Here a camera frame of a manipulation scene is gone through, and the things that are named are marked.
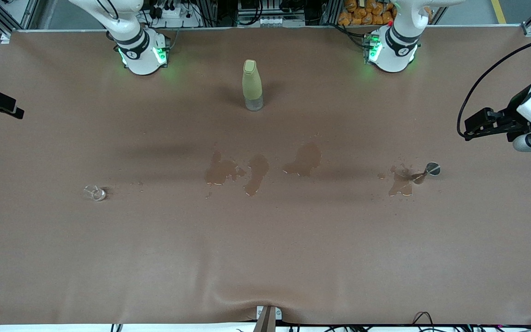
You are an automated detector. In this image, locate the metal table edge bracket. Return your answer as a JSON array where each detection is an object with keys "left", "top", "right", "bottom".
[{"left": 256, "top": 305, "right": 283, "bottom": 332}]

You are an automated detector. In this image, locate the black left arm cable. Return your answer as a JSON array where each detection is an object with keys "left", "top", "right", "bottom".
[{"left": 457, "top": 32, "right": 531, "bottom": 141}]

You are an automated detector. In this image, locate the small glass cup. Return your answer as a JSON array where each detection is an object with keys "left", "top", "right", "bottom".
[{"left": 412, "top": 162, "right": 441, "bottom": 184}]

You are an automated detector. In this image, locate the spilled liquid puddle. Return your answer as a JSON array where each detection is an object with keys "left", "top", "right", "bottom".
[
  {"left": 389, "top": 164, "right": 425, "bottom": 197},
  {"left": 204, "top": 151, "right": 246, "bottom": 186},
  {"left": 243, "top": 154, "right": 270, "bottom": 196},
  {"left": 283, "top": 142, "right": 322, "bottom": 178}
]

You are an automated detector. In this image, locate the brown table mat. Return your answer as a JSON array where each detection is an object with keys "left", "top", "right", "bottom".
[{"left": 0, "top": 25, "right": 531, "bottom": 326}]

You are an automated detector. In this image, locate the pale green shaker bottle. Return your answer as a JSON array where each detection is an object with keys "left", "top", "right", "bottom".
[{"left": 242, "top": 59, "right": 264, "bottom": 112}]

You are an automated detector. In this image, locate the crate of orange bread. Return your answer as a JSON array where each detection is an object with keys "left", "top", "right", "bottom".
[{"left": 338, "top": 0, "right": 397, "bottom": 26}]

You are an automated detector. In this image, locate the clear glass beaker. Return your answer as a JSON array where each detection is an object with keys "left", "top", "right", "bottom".
[{"left": 83, "top": 184, "right": 107, "bottom": 202}]

